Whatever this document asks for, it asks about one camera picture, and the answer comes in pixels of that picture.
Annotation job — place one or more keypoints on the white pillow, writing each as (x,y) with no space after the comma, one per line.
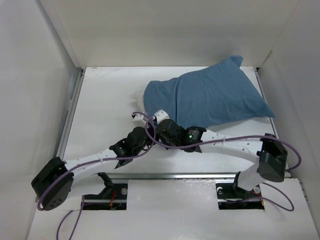
(139,98)

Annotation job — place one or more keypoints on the blue pillowcase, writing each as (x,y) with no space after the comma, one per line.
(216,95)

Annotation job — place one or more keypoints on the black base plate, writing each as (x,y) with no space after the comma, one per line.
(114,200)
(234,198)

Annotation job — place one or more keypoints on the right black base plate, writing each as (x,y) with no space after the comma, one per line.
(234,198)

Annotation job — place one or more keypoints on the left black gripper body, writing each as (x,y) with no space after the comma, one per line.
(147,142)

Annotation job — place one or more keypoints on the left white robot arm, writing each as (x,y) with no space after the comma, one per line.
(54,181)

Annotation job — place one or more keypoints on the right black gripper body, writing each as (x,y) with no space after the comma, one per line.
(171,142)

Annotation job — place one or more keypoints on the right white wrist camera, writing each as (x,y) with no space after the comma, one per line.
(160,116)

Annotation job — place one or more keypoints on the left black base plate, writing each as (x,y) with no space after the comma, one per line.
(114,200)

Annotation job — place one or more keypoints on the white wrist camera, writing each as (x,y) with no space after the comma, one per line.
(160,116)
(138,118)

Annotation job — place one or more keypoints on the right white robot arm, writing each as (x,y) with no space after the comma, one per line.
(267,155)

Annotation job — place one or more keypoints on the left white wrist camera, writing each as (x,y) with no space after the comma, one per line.
(138,118)

